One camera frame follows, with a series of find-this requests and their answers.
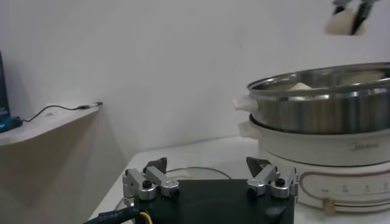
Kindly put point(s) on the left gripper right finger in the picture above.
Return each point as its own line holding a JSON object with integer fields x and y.
{"x": 266, "y": 176}

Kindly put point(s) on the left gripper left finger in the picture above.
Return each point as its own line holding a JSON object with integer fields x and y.
{"x": 153, "y": 176}

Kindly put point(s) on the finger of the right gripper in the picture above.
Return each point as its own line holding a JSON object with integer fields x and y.
{"x": 339, "y": 6}
{"x": 361, "y": 13}

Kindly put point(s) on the white steamed baozi bun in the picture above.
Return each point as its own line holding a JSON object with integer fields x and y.
{"x": 341, "y": 24}

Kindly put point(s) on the stainless steel steamer basket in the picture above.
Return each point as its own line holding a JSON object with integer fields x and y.
{"x": 320, "y": 115}

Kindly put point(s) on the cream electric cooker base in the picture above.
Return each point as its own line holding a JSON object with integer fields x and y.
{"x": 320, "y": 152}

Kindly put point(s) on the white black usb dongle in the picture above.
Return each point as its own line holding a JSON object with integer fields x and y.
{"x": 97, "y": 104}

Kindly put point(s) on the white side table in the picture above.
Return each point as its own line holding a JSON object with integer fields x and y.
{"x": 45, "y": 123}

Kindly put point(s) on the blue computer mouse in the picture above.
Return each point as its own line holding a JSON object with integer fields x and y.
{"x": 10, "y": 124}

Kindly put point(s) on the dark laptop screen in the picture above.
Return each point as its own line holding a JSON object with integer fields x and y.
{"x": 3, "y": 88}

